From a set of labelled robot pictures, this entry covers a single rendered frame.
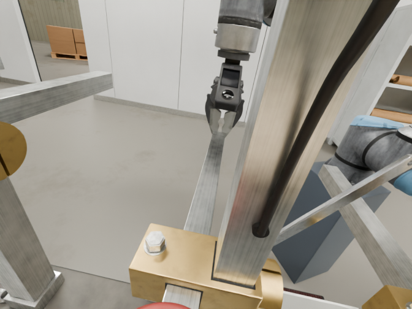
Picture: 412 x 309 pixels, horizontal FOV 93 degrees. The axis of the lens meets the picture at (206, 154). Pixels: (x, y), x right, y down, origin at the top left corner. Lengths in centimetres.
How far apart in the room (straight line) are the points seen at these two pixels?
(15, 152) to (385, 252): 42
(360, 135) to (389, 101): 240
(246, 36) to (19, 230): 45
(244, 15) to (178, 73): 251
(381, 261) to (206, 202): 23
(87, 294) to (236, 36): 50
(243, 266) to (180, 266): 6
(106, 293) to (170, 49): 276
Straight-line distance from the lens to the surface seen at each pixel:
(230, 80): 43
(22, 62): 435
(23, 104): 33
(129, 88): 327
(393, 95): 332
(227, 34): 45
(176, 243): 21
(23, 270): 34
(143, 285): 22
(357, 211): 40
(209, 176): 31
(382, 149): 86
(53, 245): 141
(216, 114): 49
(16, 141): 24
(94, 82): 43
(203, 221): 24
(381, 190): 110
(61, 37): 756
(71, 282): 41
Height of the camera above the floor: 104
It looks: 30 degrees down
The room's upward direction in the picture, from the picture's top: 8 degrees clockwise
